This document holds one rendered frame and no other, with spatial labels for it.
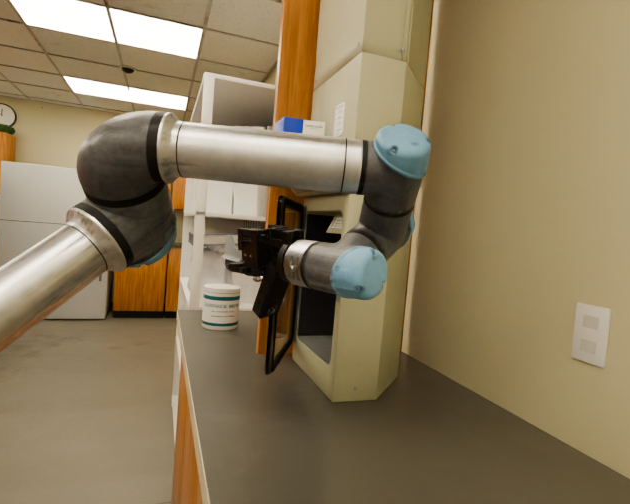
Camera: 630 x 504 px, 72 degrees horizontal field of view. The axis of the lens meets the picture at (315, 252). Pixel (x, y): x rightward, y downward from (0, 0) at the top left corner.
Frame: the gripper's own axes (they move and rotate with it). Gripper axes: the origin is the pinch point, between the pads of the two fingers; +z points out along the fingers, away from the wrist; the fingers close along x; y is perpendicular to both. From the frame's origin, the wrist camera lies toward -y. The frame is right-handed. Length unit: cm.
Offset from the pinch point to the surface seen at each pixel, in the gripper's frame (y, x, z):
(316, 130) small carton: 25.9, -26.8, 1.1
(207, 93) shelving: 52, -65, 105
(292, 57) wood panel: 49, -44, 27
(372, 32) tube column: 46, -34, -10
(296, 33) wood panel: 56, -46, 26
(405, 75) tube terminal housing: 37, -40, -14
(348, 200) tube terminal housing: 10.2, -25.8, -9.2
